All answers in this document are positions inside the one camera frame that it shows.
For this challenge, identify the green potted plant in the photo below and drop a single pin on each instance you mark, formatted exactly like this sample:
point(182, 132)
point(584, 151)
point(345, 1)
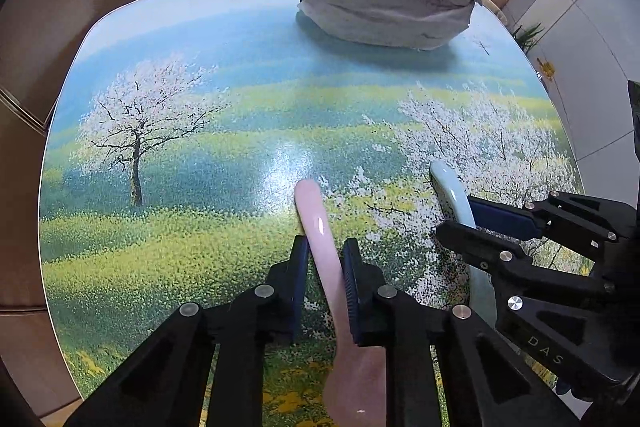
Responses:
point(530, 38)

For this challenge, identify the white ceramic spoon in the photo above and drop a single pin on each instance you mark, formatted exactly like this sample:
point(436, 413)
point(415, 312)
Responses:
point(450, 192)

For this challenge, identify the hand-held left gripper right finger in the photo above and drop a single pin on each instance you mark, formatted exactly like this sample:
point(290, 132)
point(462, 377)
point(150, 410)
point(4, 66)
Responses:
point(350, 292)

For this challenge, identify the small yellow object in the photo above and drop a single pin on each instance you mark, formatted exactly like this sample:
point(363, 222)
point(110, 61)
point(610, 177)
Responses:
point(547, 69)

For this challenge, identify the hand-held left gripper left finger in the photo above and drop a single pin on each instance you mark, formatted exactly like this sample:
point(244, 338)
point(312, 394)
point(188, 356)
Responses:
point(301, 287)

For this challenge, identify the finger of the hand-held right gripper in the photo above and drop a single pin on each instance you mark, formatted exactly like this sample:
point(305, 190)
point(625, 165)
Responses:
point(465, 239)
point(500, 217)

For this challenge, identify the pink ceramic spoon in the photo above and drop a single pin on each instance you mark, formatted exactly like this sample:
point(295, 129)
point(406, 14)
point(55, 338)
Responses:
point(317, 227)

